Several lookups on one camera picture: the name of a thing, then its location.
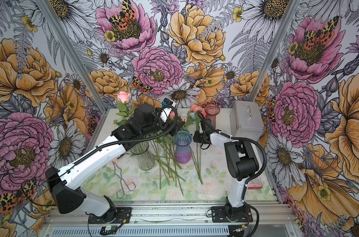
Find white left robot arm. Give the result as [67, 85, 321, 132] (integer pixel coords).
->
[45, 104, 175, 220]

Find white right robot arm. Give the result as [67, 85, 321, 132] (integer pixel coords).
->
[193, 131, 267, 208]

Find blue purple glass vase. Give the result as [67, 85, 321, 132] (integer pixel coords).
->
[174, 131, 192, 164]

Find dark pink glass vase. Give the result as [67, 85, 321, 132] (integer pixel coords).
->
[204, 104, 221, 128]

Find clear glass vase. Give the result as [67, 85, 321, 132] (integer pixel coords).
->
[131, 141, 156, 171]

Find floral table mat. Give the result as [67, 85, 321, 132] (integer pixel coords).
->
[85, 135, 251, 202]

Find pink flower stems on table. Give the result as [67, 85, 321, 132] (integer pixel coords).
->
[151, 105, 205, 200]

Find grey metal box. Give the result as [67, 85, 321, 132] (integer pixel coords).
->
[230, 100, 265, 142]

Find metal scissors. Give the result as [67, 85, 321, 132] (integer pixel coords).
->
[112, 162, 136, 199]

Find red small box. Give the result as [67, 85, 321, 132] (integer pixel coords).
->
[248, 177, 263, 190]

